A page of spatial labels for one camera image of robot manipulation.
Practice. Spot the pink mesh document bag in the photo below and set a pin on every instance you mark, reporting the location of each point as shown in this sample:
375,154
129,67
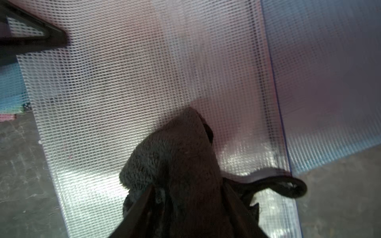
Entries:
7,117

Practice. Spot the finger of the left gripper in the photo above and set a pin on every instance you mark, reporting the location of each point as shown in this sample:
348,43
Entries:
29,33

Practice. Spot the dark grey cloth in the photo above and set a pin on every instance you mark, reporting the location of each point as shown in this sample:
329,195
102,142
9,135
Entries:
178,159

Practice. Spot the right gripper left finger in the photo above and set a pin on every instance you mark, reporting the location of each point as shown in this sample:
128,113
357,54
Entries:
137,223

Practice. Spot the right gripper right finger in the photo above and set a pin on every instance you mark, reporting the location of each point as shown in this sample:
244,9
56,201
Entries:
243,222

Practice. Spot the clear white mesh document bag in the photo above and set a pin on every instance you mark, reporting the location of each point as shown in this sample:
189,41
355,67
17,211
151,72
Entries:
130,67

